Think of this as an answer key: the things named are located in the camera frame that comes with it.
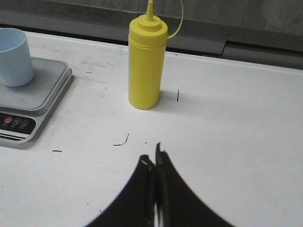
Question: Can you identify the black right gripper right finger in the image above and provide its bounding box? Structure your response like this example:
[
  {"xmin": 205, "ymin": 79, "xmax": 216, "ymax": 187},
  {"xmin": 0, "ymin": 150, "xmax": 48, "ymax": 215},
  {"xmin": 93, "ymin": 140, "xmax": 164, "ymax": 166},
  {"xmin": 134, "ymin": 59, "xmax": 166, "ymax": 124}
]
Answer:
[{"xmin": 155, "ymin": 143, "xmax": 232, "ymax": 227}]

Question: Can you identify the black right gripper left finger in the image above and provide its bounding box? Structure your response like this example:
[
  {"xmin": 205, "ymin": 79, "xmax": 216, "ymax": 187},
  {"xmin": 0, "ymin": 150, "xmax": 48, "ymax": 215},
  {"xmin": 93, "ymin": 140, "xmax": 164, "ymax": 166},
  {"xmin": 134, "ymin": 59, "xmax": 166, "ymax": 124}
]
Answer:
[{"xmin": 87, "ymin": 155, "xmax": 156, "ymax": 227}]

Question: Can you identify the yellow squeeze bottle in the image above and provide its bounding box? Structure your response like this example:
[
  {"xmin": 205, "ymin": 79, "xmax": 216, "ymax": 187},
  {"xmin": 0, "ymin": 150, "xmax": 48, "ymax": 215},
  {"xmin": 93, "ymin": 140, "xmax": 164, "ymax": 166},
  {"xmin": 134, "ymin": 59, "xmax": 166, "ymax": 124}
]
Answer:
[{"xmin": 128, "ymin": 0, "xmax": 184, "ymax": 110}]

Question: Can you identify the light blue plastic cup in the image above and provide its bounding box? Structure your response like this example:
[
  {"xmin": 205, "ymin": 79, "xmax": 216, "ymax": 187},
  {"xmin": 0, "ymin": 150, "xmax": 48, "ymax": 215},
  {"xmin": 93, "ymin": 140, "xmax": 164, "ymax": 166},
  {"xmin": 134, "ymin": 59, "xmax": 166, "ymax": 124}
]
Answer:
[{"xmin": 0, "ymin": 28, "xmax": 34, "ymax": 87}]

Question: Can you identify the silver digital kitchen scale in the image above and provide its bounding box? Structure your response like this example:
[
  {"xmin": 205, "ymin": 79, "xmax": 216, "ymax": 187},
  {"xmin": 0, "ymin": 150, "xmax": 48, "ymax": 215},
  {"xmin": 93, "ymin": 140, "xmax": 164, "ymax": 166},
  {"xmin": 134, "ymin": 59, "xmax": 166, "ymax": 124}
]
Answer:
[{"xmin": 0, "ymin": 57, "xmax": 73, "ymax": 149}]

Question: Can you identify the grey stone counter ledge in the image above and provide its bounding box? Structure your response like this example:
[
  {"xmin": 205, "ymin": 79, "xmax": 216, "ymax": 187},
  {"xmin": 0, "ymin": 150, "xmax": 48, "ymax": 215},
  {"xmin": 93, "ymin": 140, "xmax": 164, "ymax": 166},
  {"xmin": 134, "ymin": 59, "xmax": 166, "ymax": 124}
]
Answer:
[{"xmin": 0, "ymin": 0, "xmax": 303, "ymax": 69}]

